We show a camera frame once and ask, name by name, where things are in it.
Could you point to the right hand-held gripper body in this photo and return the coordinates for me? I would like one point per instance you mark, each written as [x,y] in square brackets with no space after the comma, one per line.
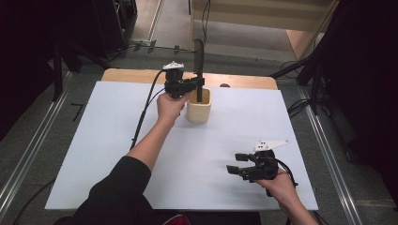
[263,165]

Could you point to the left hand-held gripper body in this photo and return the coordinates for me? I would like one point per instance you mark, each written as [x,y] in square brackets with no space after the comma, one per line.
[174,83]

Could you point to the dark brown stick utensil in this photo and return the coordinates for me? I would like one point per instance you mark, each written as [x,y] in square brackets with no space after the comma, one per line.
[199,56]

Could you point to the beige cup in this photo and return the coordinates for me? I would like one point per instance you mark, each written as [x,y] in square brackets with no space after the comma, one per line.
[198,112]

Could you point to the person's left hand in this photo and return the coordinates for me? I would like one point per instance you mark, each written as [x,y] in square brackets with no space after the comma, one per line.
[169,109]

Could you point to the person's right hand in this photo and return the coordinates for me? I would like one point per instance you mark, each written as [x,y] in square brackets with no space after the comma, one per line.
[280,187]

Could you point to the small dark round knob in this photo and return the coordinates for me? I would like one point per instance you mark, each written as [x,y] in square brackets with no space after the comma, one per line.
[224,85]

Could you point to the white table board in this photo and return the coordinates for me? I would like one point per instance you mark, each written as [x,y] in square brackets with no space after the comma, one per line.
[203,150]

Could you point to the wooden table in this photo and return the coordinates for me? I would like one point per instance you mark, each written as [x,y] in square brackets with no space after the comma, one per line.
[134,76]

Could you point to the wooden platform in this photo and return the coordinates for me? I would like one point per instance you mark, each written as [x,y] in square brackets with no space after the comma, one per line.
[250,22]

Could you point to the black cabinet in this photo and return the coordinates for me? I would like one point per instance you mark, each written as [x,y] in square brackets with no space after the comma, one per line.
[115,25]

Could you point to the black metal stand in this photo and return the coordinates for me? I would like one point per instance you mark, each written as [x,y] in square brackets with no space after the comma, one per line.
[59,68]
[314,81]

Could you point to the metal floor rail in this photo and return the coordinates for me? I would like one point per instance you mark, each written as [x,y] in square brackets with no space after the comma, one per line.
[331,162]
[28,150]

